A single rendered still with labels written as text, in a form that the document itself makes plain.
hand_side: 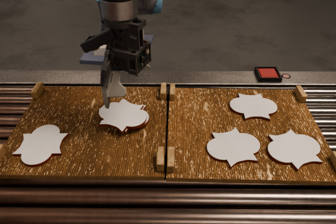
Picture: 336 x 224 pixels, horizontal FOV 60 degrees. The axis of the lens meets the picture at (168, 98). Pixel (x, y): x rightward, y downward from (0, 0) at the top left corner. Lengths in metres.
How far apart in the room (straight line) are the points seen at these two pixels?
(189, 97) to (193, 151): 0.22
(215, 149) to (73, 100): 0.45
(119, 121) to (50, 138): 0.18
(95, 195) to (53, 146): 0.17
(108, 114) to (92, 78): 0.28
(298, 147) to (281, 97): 0.22
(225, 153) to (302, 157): 0.18
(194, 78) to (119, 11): 0.50
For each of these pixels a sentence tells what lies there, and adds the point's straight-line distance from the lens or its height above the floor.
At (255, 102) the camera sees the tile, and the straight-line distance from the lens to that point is 0.90.
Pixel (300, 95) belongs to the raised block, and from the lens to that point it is 0.95.
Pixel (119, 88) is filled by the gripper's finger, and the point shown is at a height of 1.10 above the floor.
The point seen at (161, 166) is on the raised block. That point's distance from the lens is 0.68.
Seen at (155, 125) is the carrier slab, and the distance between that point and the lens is 0.80.
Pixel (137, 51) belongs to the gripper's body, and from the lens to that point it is 0.63.
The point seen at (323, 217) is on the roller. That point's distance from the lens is 0.72.
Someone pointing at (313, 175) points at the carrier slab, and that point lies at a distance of 0.76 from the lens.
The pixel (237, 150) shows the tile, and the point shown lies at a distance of 0.74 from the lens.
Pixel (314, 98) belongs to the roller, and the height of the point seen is 0.92.
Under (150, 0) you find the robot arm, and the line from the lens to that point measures 1.18.
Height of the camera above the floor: 1.48
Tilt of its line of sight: 38 degrees down
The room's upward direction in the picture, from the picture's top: straight up
